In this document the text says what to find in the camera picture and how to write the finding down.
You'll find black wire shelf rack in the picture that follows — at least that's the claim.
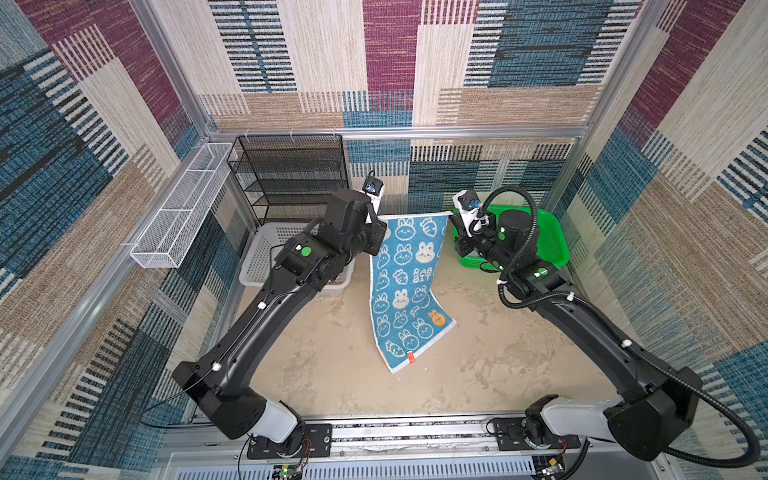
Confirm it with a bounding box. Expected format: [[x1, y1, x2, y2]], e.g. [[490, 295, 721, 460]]
[[229, 134, 349, 224]]

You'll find green plastic basket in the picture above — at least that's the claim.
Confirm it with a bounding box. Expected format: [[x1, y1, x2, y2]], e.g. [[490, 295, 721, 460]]
[[459, 205, 570, 269]]

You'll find aluminium front rail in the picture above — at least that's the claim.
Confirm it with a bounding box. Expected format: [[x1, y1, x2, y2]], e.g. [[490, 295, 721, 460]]
[[150, 409, 674, 479]]

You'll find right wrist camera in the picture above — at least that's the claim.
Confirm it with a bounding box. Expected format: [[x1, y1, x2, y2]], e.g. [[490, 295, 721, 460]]
[[453, 190, 488, 236]]

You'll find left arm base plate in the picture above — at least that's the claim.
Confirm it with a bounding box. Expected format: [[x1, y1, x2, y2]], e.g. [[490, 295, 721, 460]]
[[246, 422, 333, 460]]

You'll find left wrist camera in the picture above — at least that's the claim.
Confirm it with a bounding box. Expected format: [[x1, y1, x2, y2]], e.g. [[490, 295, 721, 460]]
[[362, 169, 384, 224]]

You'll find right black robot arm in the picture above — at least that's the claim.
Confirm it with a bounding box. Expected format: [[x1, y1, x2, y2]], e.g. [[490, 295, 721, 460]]
[[449, 210, 703, 461]]

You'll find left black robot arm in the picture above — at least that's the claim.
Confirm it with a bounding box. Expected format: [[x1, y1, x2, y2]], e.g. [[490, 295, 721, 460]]
[[172, 179, 387, 444]]

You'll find black corrugated cable conduit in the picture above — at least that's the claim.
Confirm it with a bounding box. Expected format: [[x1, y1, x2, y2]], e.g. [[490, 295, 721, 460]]
[[473, 186, 762, 480]]

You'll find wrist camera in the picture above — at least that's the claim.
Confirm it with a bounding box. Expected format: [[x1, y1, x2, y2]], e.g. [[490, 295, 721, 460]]
[[453, 190, 488, 236], [362, 169, 384, 224]]

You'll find white wire mesh tray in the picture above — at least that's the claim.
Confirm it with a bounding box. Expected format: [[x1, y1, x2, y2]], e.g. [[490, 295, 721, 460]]
[[130, 143, 233, 269]]

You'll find white plastic laundry basket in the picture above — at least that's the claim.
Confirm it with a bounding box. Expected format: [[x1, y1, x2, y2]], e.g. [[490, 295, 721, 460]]
[[239, 222, 331, 288]]

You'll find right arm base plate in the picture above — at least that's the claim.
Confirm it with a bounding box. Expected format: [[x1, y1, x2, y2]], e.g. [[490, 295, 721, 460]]
[[485, 417, 582, 452]]

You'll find blue bunny pattern towel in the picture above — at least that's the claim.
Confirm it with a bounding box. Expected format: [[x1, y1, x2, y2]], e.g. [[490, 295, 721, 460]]
[[369, 212, 456, 374]]

